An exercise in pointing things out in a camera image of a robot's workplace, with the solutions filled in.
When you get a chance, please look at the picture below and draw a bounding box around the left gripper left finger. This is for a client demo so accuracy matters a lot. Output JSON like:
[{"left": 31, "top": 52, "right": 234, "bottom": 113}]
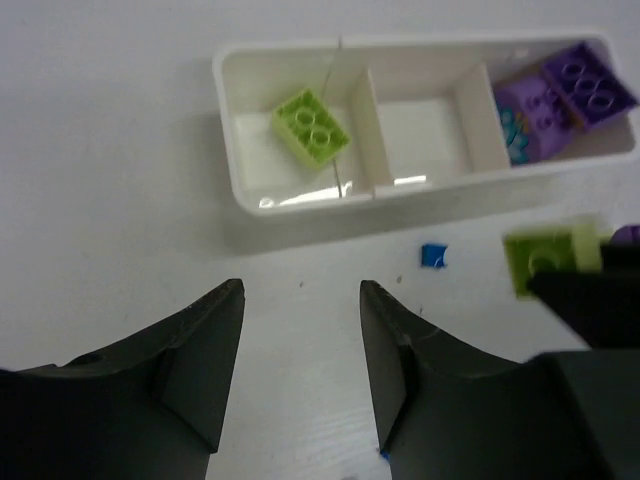
[{"left": 1, "top": 279, "right": 245, "bottom": 479}]

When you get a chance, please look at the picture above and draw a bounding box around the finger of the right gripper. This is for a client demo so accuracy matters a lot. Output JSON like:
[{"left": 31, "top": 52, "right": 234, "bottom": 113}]
[{"left": 529, "top": 243, "right": 639, "bottom": 349}]

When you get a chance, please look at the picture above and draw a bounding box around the white divided tray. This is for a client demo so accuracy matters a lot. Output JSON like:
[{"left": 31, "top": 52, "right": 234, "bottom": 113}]
[{"left": 212, "top": 32, "right": 639, "bottom": 218}]

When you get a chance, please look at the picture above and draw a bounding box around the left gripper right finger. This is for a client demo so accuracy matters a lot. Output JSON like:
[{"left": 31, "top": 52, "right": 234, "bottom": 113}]
[{"left": 360, "top": 280, "right": 639, "bottom": 479}]

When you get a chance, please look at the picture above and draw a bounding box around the light purple lego brick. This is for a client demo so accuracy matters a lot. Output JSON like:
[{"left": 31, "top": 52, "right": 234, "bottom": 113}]
[{"left": 494, "top": 75, "right": 576, "bottom": 167}]

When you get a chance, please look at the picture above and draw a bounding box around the small blue lego piece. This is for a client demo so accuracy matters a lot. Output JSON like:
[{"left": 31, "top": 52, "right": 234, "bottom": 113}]
[{"left": 420, "top": 243, "right": 448, "bottom": 269}]

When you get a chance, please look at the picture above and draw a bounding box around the dark purple lego brick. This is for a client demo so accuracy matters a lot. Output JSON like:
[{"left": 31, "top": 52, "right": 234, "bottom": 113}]
[{"left": 541, "top": 42, "right": 639, "bottom": 131}]

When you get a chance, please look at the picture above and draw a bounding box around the lime green lego brick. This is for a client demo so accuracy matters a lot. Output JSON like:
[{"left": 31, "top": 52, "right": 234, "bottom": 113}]
[
  {"left": 271, "top": 88, "right": 351, "bottom": 169},
  {"left": 502, "top": 223, "right": 611, "bottom": 299}
]

